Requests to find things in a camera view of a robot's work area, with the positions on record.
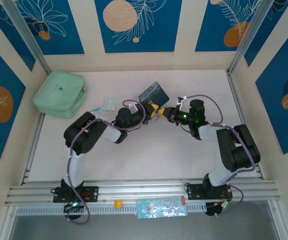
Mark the starry night tin box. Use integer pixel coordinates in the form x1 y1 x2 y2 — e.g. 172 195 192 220
138 80 170 108

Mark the clear plastic blister packet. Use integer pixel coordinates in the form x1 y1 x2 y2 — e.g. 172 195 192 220
101 96 119 115

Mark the crumpled clear plastic wrapper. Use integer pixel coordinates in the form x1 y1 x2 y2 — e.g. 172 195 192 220
89 107 109 121

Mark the mint green zip pouch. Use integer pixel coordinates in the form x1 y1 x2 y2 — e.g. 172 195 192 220
33 70 88 119

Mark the light blue printed packet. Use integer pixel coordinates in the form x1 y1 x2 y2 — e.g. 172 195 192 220
136 196 188 220

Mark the black controller box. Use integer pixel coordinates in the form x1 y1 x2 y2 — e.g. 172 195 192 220
63 201 85 221
205 201 229 218

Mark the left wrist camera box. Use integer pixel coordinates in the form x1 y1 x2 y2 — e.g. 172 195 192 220
129 100 140 114

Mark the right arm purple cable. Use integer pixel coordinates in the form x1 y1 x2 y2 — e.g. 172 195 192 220
182 94 257 218

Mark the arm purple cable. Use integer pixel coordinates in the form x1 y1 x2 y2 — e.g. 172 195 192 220
67 99 146 225
182 94 257 218

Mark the aluminium front rail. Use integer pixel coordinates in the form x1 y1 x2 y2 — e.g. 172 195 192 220
5 178 281 207

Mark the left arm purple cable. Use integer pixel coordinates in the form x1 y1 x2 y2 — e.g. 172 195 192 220
67 99 146 225

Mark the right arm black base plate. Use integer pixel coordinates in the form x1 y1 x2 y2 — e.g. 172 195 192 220
185 183 233 201

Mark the blue floral wall panel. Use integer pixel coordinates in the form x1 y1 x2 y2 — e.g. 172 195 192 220
0 4 36 73
13 0 85 56
243 0 288 68
255 23 288 155
94 0 183 54
195 0 259 53
0 36 27 161

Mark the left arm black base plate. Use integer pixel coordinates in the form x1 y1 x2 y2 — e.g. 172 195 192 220
53 186 99 203

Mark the white slotted cable duct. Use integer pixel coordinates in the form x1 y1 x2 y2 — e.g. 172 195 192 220
16 202 207 216

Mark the aluminium corner post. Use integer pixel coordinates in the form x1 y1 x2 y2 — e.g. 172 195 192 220
227 0 277 76
2 0 52 75

